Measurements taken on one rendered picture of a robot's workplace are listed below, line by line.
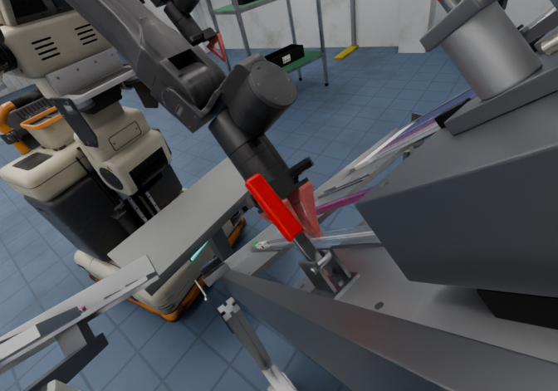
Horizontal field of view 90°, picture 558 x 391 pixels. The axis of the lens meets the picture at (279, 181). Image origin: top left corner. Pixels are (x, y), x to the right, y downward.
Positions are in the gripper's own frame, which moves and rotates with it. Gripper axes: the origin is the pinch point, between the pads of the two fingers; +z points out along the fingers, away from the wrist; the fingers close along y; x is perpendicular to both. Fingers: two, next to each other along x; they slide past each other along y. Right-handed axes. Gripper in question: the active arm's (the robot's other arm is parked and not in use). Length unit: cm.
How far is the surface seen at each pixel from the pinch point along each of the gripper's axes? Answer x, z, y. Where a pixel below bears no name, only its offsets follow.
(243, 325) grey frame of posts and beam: 37.7, 13.5, -11.3
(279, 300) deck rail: -10.4, -0.2, -9.7
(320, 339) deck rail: -16.5, 1.4, -10.1
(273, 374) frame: 54, 35, -12
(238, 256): 30.7, -0.7, -4.4
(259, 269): 11.7, 0.9, -5.6
